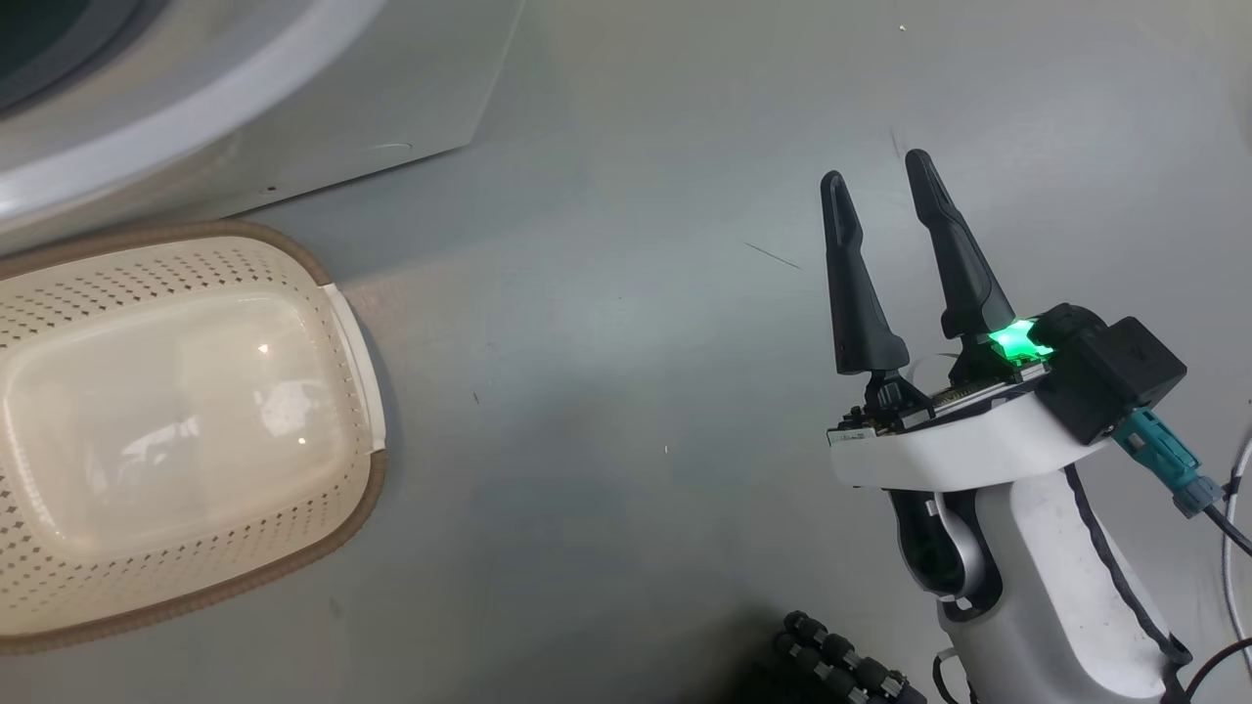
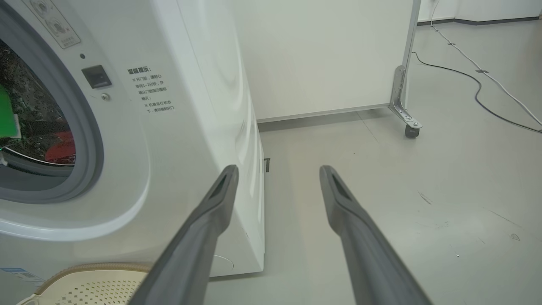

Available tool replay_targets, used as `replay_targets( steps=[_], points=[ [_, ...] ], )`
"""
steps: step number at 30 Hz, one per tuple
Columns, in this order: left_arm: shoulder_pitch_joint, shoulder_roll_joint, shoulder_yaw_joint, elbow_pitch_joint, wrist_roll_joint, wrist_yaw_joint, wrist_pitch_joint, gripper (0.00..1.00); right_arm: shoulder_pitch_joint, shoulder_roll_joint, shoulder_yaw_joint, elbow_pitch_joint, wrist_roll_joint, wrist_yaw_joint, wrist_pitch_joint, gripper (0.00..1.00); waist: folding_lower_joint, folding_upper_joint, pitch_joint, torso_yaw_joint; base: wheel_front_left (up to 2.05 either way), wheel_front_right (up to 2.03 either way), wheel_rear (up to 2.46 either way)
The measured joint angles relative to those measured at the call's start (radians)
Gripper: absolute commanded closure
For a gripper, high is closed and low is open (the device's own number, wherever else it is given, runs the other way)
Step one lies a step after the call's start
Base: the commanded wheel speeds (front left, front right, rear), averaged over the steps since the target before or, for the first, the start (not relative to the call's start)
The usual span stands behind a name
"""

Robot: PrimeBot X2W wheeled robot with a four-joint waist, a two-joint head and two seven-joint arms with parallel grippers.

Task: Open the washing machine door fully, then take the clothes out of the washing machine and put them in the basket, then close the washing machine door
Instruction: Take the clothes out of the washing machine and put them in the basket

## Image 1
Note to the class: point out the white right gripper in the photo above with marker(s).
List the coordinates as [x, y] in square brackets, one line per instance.
[959, 445]

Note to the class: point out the white front-load washing machine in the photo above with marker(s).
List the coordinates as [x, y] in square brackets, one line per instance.
[293, 108]

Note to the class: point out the cream perforated laundry basket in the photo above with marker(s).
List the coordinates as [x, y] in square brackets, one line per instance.
[166, 430]

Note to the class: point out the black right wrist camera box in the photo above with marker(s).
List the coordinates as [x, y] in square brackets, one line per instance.
[1115, 376]

